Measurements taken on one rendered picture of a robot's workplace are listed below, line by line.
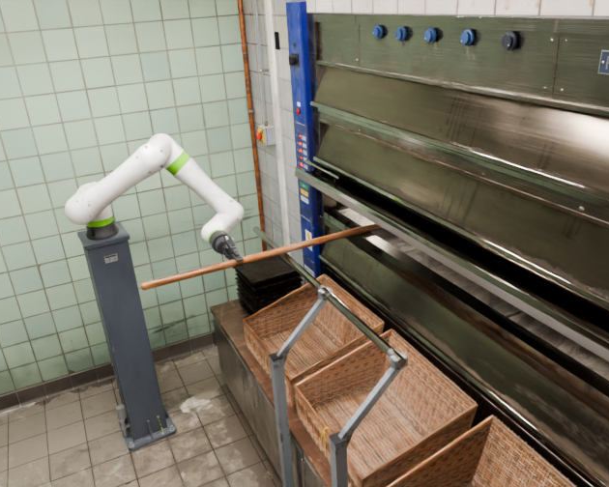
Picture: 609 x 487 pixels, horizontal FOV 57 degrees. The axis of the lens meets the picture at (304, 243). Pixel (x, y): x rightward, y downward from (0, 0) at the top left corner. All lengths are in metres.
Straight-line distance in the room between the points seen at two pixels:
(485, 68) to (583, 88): 0.33
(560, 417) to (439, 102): 1.04
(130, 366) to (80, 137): 1.26
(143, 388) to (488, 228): 2.04
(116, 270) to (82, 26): 1.27
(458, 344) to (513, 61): 0.99
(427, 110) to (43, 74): 2.04
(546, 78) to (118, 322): 2.18
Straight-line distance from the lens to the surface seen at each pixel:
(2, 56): 3.24
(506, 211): 1.76
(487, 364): 2.02
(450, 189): 1.93
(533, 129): 1.64
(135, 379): 3.11
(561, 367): 1.78
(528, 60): 1.64
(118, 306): 2.87
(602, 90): 1.50
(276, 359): 2.12
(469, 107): 1.82
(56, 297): 3.59
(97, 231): 2.74
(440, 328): 2.18
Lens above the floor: 2.20
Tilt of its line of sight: 25 degrees down
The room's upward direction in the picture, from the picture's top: 4 degrees counter-clockwise
